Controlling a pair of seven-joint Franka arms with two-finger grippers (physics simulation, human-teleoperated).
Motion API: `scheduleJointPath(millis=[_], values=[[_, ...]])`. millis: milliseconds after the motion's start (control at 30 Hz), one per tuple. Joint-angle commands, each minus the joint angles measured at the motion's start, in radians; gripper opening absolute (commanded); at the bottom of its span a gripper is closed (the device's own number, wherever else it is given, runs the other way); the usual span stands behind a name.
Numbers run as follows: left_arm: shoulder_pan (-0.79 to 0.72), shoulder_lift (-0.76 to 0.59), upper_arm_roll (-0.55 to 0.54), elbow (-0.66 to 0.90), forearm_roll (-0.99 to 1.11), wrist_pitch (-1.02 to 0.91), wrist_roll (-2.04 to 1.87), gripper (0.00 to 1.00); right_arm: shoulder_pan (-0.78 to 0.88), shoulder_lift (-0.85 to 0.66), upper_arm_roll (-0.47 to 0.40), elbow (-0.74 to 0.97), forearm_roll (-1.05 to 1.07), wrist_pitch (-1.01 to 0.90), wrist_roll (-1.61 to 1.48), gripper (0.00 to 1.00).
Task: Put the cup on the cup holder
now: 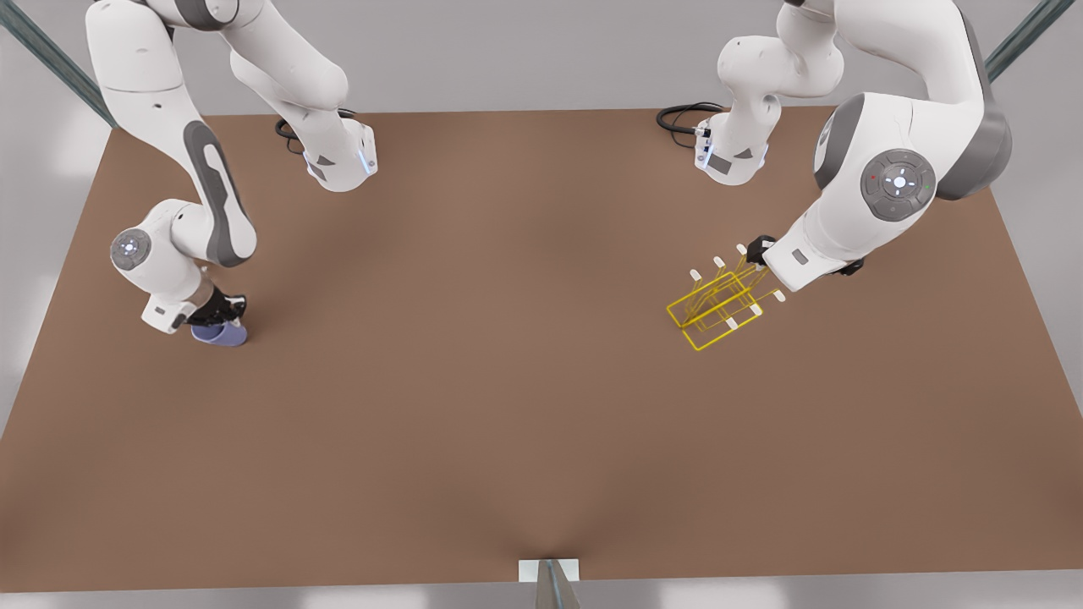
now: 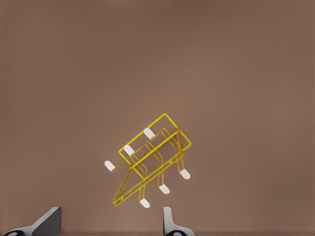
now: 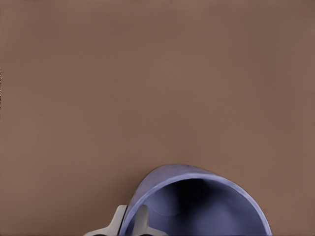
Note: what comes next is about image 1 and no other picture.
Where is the lavender blue cup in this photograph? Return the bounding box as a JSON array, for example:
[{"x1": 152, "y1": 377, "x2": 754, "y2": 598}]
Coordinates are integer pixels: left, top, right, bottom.
[{"x1": 190, "y1": 318, "x2": 249, "y2": 348}]

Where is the silver frame post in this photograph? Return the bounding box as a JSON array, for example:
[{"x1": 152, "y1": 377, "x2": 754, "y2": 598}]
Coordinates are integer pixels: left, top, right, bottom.
[
  {"x1": 518, "y1": 558, "x2": 583, "y2": 609},
  {"x1": 984, "y1": 0, "x2": 1077, "y2": 83},
  {"x1": 0, "y1": 0, "x2": 118, "y2": 129}
]

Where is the yellow wire cup holder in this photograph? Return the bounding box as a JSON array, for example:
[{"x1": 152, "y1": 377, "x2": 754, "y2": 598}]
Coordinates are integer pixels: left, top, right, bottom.
[{"x1": 666, "y1": 244, "x2": 787, "y2": 353}]

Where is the black cable loop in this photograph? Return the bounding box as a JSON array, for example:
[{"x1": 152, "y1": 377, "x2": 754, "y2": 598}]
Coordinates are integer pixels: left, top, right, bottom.
[
  {"x1": 275, "y1": 108, "x2": 358, "y2": 156},
  {"x1": 657, "y1": 102, "x2": 727, "y2": 150}
]

